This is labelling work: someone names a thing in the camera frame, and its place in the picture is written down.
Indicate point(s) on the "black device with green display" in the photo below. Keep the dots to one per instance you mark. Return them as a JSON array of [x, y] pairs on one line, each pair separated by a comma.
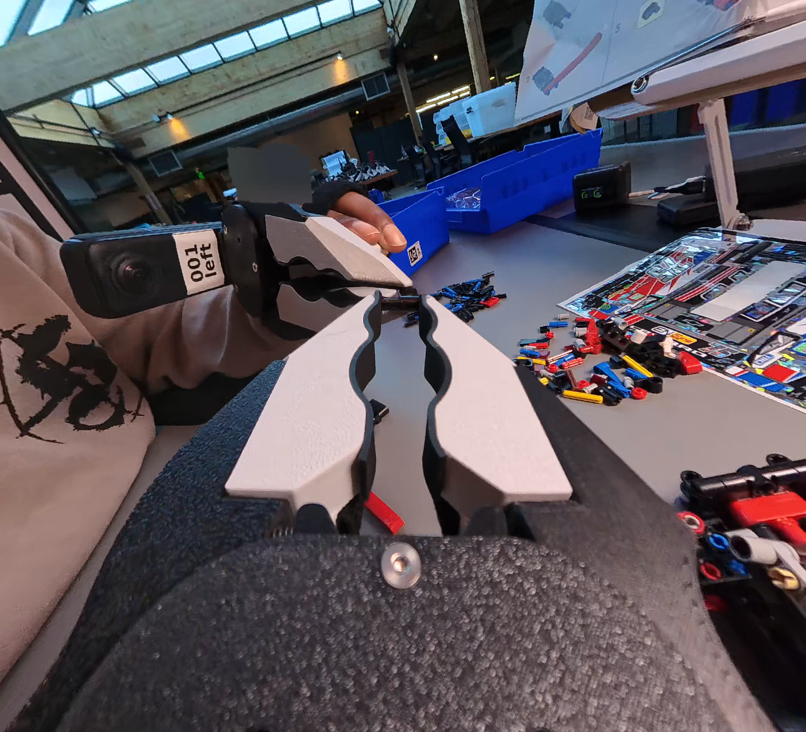
[[601, 189]]

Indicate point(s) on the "partly built lego car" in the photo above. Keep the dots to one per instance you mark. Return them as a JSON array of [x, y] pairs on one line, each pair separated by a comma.
[[749, 543]]

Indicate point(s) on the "black lego link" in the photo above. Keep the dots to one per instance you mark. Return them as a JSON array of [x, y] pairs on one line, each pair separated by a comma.
[[390, 302]]

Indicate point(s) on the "pile of black blue pins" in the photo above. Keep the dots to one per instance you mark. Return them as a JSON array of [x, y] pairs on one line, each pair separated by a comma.
[[463, 297]]

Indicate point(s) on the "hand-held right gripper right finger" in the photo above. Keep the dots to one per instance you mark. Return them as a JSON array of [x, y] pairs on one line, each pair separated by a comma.
[[497, 430]]

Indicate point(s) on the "large blue storage bin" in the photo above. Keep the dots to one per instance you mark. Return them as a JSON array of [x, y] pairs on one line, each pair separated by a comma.
[[522, 184]]

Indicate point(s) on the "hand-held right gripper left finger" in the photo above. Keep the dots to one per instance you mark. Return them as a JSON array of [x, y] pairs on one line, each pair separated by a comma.
[[302, 423]]

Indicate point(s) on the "long red lego beam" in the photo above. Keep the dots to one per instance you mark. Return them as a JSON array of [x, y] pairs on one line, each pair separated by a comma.
[[384, 513]]

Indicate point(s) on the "person's left forearm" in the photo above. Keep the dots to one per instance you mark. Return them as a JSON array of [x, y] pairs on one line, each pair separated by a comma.
[[189, 341]]

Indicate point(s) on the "colourful sticker sheet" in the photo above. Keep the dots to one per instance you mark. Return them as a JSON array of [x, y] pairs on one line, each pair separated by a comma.
[[705, 304]]

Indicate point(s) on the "small crinkled plastic bag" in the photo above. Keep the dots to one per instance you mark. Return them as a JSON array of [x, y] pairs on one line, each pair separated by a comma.
[[464, 198]]

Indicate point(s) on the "black lego panel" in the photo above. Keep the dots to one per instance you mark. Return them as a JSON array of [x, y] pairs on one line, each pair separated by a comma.
[[379, 411]]

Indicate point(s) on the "pile of mixed lego pieces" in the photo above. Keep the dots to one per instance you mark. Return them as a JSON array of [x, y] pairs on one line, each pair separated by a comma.
[[604, 360]]

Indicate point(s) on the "person's left hand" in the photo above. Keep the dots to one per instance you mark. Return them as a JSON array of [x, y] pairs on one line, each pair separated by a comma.
[[378, 228]]

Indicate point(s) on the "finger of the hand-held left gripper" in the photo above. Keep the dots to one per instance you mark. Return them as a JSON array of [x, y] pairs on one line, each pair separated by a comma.
[[340, 247], [302, 310]]

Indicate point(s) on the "lego instruction booklet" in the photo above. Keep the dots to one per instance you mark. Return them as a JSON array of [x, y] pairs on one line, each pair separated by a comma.
[[629, 8]]

